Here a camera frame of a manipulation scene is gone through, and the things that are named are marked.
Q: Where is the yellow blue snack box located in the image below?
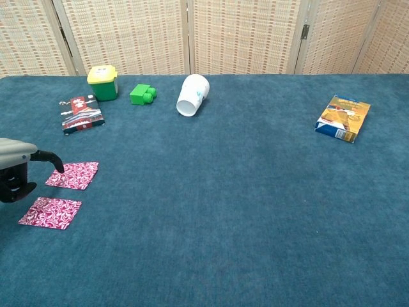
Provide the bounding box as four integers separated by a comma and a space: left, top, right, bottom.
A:
314, 94, 371, 145

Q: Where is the white paper cup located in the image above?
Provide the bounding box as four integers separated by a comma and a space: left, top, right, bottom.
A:
176, 74, 211, 118

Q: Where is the blue felt table cover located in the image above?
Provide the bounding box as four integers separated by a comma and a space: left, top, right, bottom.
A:
0, 74, 409, 307

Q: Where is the pink patterned cloth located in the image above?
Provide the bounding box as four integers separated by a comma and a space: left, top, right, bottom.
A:
18, 196, 82, 231
44, 161, 100, 191

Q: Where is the woven folding screen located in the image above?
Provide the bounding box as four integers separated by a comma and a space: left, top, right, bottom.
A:
0, 0, 409, 77

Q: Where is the green bin with yellow lid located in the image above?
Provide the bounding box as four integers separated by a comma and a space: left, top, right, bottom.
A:
86, 65, 120, 102

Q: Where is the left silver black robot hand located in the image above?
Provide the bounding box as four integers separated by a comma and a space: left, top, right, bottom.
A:
0, 138, 65, 203

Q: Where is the green toy building brick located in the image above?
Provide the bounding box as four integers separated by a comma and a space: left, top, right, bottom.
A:
129, 83, 158, 106

